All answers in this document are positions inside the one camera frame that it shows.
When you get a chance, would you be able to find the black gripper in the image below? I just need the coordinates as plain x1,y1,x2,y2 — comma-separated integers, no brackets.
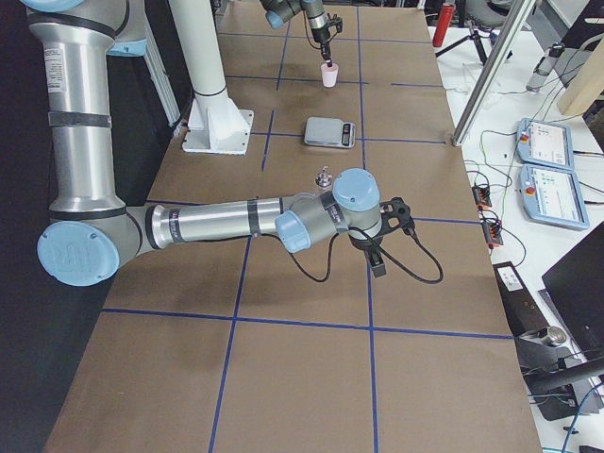
310,18,333,66
348,226,386,277

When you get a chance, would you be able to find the clear glass sauce bottle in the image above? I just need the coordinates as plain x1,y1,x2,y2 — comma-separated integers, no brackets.
314,166,333,191

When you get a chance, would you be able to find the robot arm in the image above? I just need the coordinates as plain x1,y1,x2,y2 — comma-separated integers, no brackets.
25,1,387,287
260,0,342,67

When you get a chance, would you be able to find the white digital kitchen scale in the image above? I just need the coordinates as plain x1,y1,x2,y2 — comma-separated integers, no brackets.
304,117,356,148

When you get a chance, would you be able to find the red cylinder bottle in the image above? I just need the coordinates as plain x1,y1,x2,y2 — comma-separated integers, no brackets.
432,1,456,48

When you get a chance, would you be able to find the orange black usb hub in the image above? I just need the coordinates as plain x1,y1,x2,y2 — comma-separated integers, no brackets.
472,184,492,210

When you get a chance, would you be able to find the black box with label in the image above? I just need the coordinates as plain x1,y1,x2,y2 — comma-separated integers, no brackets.
493,261,548,337

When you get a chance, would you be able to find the brown paper table cover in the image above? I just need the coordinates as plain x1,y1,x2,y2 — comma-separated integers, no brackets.
45,2,541,452

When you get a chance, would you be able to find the lower blue teach pendant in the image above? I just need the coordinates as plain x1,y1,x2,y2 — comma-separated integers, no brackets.
519,164,590,230

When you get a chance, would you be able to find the blue teach pendant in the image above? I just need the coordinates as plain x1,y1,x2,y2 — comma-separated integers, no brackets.
519,164,590,230
516,118,575,170

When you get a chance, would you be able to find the black monitor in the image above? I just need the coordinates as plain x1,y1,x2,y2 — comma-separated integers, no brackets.
542,224,604,350

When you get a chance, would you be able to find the upper blue teach pendant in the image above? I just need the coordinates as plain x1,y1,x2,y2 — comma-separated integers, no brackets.
516,118,575,170

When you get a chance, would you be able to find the wooden beam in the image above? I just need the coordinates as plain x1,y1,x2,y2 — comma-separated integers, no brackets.
558,34,604,116

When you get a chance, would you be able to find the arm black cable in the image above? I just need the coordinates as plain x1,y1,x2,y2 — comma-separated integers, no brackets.
286,226,445,285

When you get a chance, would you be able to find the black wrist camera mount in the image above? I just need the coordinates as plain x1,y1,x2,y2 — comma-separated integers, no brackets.
378,196,416,237
327,13,344,34

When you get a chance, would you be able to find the white pedestal column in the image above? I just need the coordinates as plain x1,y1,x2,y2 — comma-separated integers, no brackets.
170,0,254,155

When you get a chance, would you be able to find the black camera tripod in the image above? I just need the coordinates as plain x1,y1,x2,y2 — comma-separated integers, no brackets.
435,25,488,65

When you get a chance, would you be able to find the aluminium frame post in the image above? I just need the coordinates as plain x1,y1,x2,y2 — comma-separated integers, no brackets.
452,0,536,146

